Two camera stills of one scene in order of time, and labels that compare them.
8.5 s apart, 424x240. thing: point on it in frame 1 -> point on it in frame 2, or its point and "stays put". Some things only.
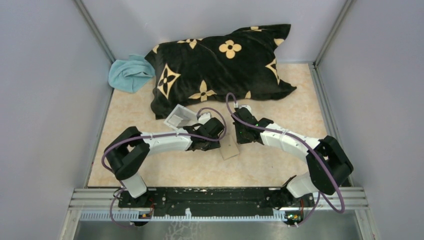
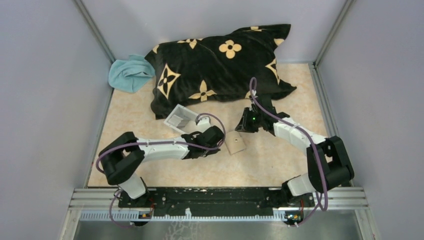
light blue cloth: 130,75 stays put
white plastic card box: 180,116 stays put
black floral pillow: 239,65 stays put
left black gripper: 215,145 -> 212,151
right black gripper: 240,139 -> 244,125
